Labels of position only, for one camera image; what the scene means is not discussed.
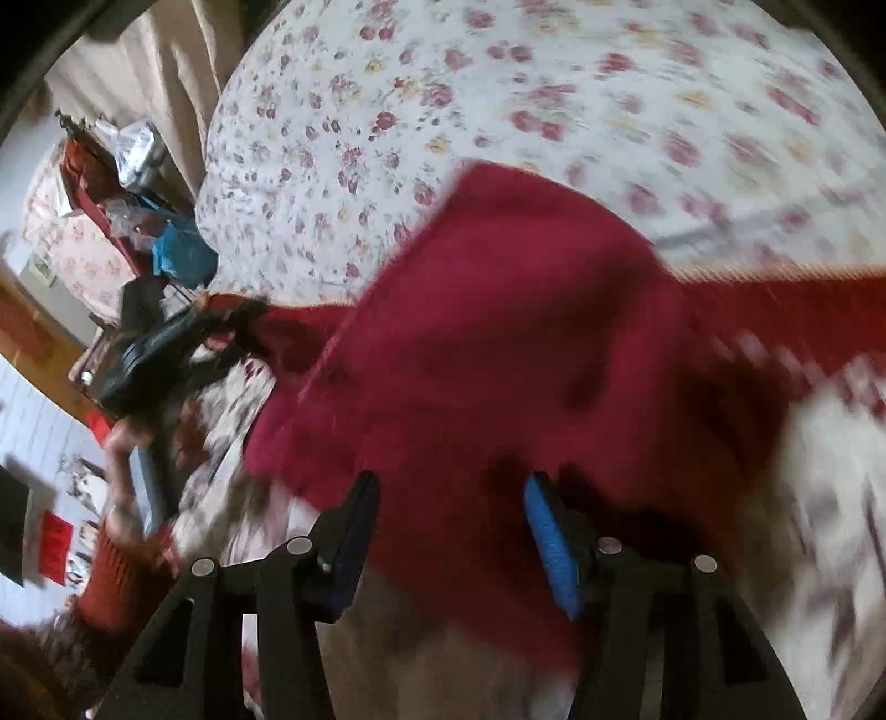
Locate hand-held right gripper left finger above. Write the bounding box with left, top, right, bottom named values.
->
left=90, top=471, right=383, bottom=720

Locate person's left forearm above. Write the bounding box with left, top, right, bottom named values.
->
left=73, top=519, right=182, bottom=634

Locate silver plastic bag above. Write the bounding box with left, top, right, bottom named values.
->
left=89, top=117, right=157, bottom=189

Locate clear plastic bag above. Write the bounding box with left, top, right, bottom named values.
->
left=104, top=197, right=168, bottom=242

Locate white and red fleece blanket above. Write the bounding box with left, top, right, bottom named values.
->
left=162, top=266, right=886, bottom=720

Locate beige curtain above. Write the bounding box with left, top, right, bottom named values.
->
left=45, top=0, right=271, bottom=203

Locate red paper wall decoration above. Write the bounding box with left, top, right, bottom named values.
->
left=38, top=512, right=74, bottom=584

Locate rose print bed quilt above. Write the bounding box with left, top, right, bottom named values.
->
left=194, top=0, right=886, bottom=309

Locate dark red cloth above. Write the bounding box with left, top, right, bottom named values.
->
left=61, top=138, right=171, bottom=281

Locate dark red knit garment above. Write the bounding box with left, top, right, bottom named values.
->
left=242, top=159, right=797, bottom=676

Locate person's left hand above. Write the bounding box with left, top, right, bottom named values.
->
left=104, top=415, right=182, bottom=551

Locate pink floral cushion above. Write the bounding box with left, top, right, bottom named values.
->
left=24, top=156, right=136, bottom=323

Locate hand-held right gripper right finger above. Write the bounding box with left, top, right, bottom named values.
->
left=522, top=471, right=808, bottom=720

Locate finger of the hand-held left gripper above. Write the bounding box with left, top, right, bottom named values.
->
left=199, top=294, right=272, bottom=347

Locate blue plastic bag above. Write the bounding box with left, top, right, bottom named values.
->
left=151, top=218, right=220, bottom=286

